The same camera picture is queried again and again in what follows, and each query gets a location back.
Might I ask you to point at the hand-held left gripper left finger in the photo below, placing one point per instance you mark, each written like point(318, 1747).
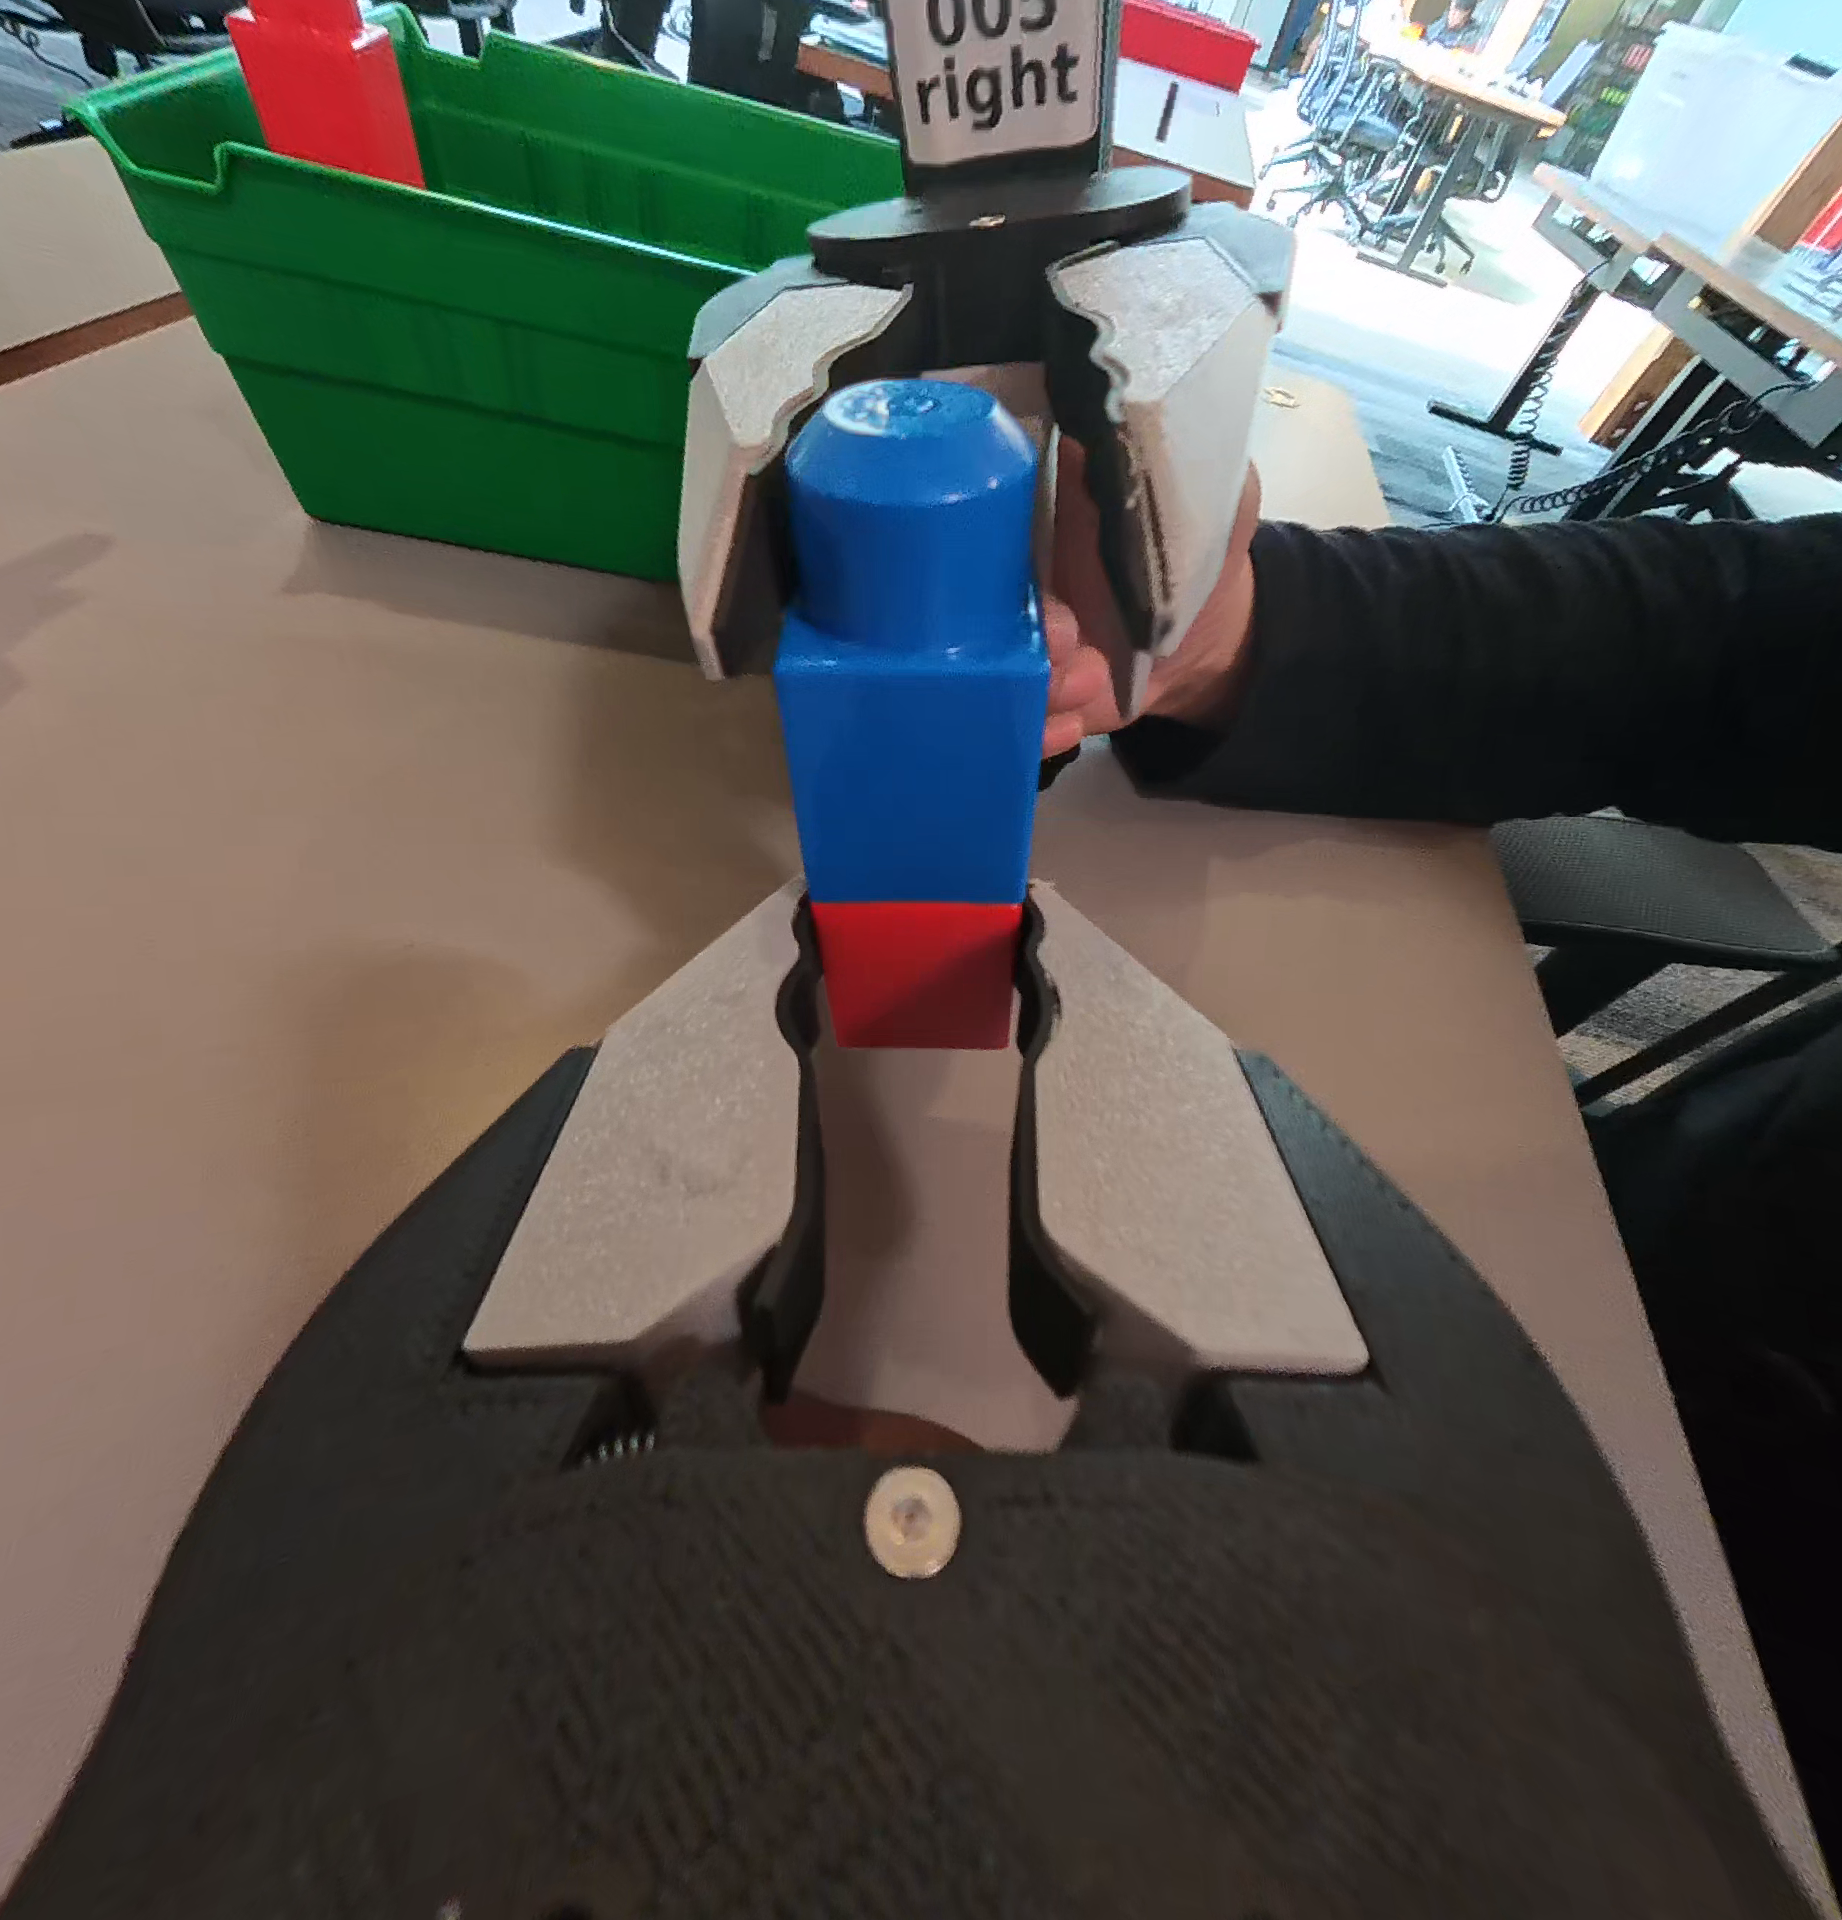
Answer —
point(636, 1200)

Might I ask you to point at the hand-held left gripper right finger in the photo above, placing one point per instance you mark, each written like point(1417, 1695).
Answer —
point(1192, 1200)

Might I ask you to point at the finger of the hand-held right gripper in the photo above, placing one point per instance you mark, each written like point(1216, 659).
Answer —
point(1177, 390)
point(726, 451)

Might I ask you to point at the blue mega block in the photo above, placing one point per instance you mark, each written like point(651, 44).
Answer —
point(917, 688)

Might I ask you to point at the red mega block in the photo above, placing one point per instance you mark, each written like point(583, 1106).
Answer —
point(329, 92)
point(921, 975)

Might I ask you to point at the person's right forearm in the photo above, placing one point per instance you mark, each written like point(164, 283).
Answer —
point(1520, 678)

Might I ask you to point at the person's right hand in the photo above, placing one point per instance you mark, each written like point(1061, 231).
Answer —
point(1084, 683)

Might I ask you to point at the red plastic bin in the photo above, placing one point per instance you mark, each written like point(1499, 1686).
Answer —
point(1186, 38)

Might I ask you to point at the green plastic bin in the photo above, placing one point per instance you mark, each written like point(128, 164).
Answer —
point(411, 390)

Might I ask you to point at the wooden office desk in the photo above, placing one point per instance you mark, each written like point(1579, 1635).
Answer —
point(1729, 271)
point(1462, 92)

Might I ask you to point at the black office chair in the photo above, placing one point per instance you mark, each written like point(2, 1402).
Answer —
point(1672, 901)

